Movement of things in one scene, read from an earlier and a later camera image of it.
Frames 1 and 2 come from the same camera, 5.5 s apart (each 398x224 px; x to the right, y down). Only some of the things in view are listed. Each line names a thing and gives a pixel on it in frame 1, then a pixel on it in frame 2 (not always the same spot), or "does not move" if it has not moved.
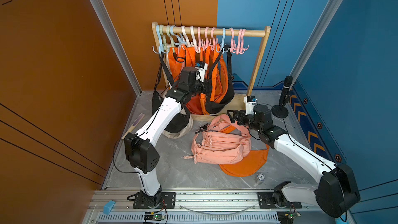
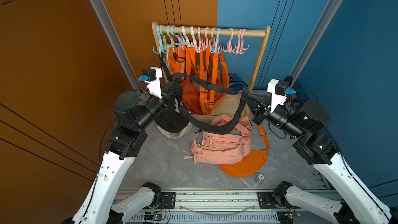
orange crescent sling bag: x=252 y=161 does not move
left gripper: x=205 y=84 -> x=168 y=93
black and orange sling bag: x=222 y=89 -> x=176 y=79
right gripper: x=237 y=113 -> x=260 y=105
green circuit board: x=154 y=216 does not move
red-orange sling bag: x=194 y=105 does not move
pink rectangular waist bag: x=222 y=142 does not move
